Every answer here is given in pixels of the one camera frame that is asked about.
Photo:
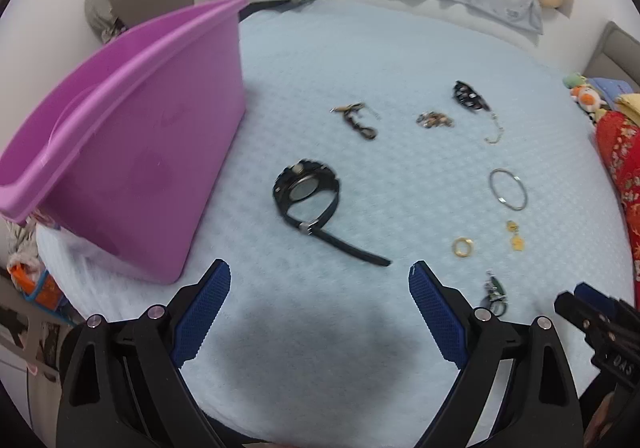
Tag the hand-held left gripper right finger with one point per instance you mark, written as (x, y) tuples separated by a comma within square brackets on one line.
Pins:
[(432, 308)]

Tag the grey headboard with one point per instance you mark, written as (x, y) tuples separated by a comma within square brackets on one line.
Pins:
[(612, 53)]

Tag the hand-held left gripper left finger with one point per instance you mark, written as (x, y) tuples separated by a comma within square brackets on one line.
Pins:
[(207, 308)]

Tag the purple plastic bin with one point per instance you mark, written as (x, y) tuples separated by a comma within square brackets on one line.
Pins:
[(125, 153)]

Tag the orange toy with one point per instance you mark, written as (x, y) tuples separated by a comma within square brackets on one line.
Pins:
[(37, 288)]

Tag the yellow cloth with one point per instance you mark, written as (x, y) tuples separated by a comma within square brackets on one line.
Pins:
[(631, 106)]

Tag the light blue bedspread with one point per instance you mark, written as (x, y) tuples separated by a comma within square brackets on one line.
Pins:
[(380, 53)]

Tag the black wristwatch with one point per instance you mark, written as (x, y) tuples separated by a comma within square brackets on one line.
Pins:
[(306, 188)]

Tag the small gold earring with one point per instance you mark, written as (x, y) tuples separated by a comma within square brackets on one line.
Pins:
[(517, 242), (512, 226)]

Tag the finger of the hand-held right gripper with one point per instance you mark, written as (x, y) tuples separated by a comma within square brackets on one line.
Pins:
[(570, 308), (600, 297)]

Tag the red floral cloth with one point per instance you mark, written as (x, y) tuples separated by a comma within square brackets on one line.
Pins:
[(622, 163)]

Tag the silver bangle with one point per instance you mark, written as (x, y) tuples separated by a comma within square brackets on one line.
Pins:
[(500, 199)]

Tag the colourful plush toy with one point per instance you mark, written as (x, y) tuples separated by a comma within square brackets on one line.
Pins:
[(585, 96)]

